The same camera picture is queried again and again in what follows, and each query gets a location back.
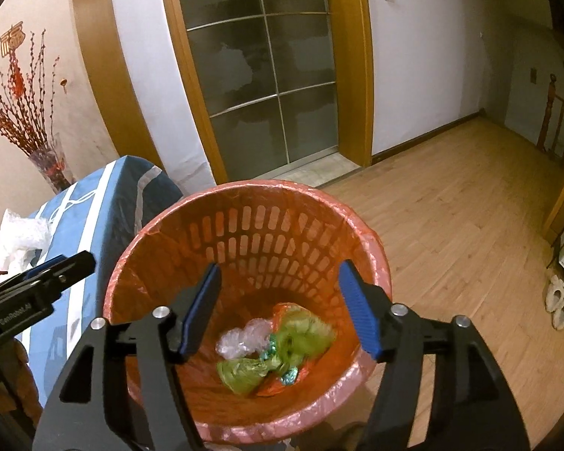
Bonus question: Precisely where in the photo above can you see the wooden shelf unit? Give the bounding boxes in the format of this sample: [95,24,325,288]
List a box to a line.
[543,136,564,246]

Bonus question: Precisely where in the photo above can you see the red decorative branches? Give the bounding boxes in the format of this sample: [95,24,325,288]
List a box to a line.
[0,28,63,160]

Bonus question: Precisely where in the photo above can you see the white lumpy object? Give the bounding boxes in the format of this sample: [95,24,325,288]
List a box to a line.
[545,272,564,330]

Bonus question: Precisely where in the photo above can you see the white plastic bag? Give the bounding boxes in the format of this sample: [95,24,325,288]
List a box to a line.
[0,207,53,276]

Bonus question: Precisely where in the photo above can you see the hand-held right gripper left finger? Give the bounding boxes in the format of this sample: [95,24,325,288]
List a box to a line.
[32,263,221,451]

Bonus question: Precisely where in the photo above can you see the wooden wall trim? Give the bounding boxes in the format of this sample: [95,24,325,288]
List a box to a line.
[72,0,166,171]

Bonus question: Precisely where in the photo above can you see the grey door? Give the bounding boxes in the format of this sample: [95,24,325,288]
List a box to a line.
[502,42,564,151]

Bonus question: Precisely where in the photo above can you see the blue white striped tablecloth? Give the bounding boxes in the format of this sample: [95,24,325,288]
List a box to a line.
[16,155,184,409]

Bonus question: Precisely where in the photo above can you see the slotted plastic waste basket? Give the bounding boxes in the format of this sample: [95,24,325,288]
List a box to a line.
[102,179,393,449]

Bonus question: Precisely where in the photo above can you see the frosted glass sliding door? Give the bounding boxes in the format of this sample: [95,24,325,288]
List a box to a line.
[171,0,341,184]

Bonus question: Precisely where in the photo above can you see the clear crumpled plastic wrap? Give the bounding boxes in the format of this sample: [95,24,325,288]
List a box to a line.
[215,318,274,360]

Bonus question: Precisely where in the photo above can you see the green plastic bag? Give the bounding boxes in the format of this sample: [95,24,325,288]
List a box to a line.
[216,307,337,396]

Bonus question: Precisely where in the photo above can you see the wooden table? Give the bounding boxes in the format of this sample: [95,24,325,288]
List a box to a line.
[0,338,43,433]

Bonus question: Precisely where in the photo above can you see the orange plastic bin liner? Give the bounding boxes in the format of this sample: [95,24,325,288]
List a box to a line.
[102,179,393,449]

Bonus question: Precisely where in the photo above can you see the glass vase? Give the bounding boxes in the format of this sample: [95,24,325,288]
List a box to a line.
[28,132,76,194]

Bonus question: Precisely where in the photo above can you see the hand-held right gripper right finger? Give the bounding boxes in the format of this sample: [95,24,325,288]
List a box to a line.
[338,259,532,451]

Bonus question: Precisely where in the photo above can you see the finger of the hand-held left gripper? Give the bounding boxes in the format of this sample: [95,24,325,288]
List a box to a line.
[0,263,61,293]
[36,251,97,293]

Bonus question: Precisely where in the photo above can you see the wooden stair railing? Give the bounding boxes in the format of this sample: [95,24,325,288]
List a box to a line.
[536,74,564,165]

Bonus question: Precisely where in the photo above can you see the wooden door frame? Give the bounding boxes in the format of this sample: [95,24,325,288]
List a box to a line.
[157,0,375,187]

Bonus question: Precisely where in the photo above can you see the red gold wall ornament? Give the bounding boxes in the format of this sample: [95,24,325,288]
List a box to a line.
[0,21,27,95]

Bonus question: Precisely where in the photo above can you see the teal foil wrapper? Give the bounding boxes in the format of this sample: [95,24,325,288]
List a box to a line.
[262,333,306,386]

